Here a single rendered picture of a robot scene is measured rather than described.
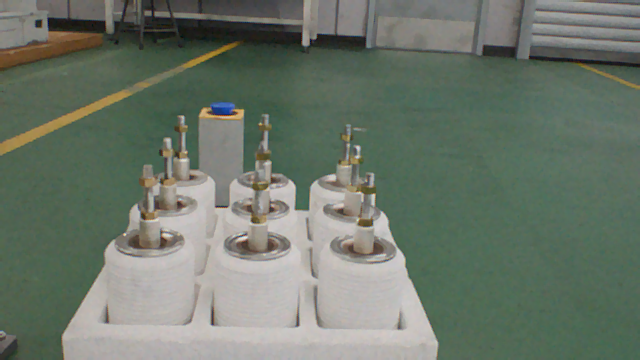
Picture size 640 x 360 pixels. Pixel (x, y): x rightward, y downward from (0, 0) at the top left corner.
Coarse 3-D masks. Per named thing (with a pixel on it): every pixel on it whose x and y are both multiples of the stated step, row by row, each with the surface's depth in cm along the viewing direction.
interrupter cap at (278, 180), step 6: (240, 174) 94; (246, 174) 94; (252, 174) 95; (276, 174) 95; (282, 174) 95; (240, 180) 91; (246, 180) 92; (276, 180) 93; (282, 180) 93; (288, 180) 93; (246, 186) 90; (270, 186) 89; (276, 186) 90; (282, 186) 90
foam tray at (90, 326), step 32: (96, 288) 74; (96, 320) 67; (192, 320) 68; (416, 320) 71; (64, 352) 64; (96, 352) 65; (128, 352) 65; (160, 352) 65; (192, 352) 65; (224, 352) 65; (256, 352) 66; (288, 352) 66; (320, 352) 66; (352, 352) 66; (384, 352) 67; (416, 352) 67
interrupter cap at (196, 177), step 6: (156, 174) 91; (162, 174) 92; (192, 174) 93; (198, 174) 93; (204, 174) 93; (192, 180) 90; (198, 180) 90; (204, 180) 91; (180, 186) 88; (186, 186) 89
